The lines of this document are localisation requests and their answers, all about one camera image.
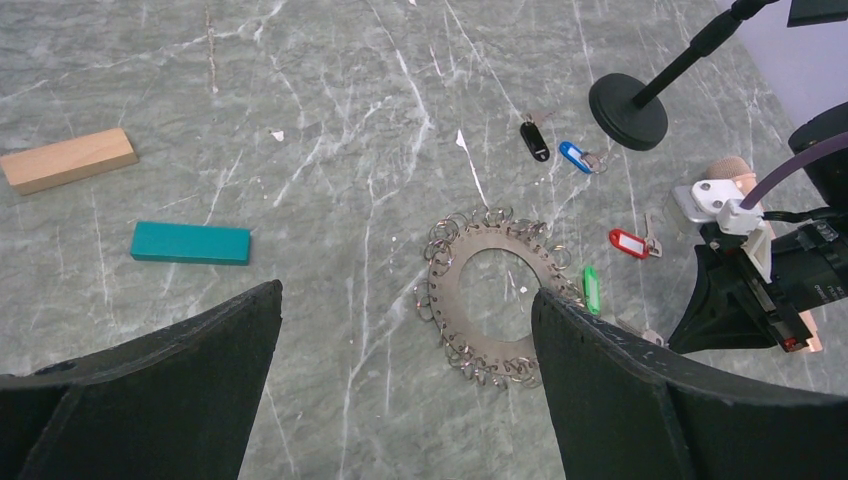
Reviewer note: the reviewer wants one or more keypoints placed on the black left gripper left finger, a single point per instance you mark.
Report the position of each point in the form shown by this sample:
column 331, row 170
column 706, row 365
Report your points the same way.
column 177, row 403

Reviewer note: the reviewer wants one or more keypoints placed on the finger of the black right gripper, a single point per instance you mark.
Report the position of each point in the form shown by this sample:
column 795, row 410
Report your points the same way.
column 722, row 313

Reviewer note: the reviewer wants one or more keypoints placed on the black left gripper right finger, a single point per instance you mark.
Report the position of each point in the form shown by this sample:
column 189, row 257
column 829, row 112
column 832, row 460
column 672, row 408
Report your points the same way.
column 624, row 408

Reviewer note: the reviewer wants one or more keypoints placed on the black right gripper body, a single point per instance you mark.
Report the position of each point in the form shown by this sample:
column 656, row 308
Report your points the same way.
column 809, row 270

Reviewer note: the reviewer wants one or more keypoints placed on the silver key on red tag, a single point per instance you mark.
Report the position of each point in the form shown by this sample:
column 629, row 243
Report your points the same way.
column 652, row 242

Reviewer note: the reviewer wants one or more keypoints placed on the red key tag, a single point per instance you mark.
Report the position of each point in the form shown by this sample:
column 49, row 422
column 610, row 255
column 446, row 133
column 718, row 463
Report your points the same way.
column 628, row 243

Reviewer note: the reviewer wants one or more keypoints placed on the green key tag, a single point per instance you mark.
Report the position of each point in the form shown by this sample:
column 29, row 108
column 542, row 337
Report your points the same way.
column 591, row 287

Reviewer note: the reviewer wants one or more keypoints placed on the teal wooden block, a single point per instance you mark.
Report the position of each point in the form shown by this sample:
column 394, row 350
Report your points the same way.
column 191, row 244

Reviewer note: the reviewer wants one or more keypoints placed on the silver key on blue tag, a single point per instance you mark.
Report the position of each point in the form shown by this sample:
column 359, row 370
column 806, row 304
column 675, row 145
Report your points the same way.
column 595, row 164

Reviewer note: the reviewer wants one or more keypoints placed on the blue key tag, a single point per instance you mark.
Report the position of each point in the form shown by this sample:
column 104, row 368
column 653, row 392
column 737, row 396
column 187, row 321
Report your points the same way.
column 575, row 155

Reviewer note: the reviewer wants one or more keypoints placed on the black microphone stand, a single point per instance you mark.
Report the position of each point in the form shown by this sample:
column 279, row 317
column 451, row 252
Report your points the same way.
column 630, row 111

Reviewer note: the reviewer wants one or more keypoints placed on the metal disc with keyrings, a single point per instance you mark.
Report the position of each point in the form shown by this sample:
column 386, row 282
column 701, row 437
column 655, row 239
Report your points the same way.
column 483, row 269

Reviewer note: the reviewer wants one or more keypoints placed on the black key tag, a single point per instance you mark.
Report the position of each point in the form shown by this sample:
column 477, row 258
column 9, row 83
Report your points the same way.
column 534, row 141

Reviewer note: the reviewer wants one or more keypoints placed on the natural wooden block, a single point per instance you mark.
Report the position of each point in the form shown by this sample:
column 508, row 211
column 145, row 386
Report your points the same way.
column 64, row 162

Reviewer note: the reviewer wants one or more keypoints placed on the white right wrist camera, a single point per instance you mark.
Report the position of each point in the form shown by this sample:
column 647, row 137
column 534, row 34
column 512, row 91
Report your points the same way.
column 718, row 202

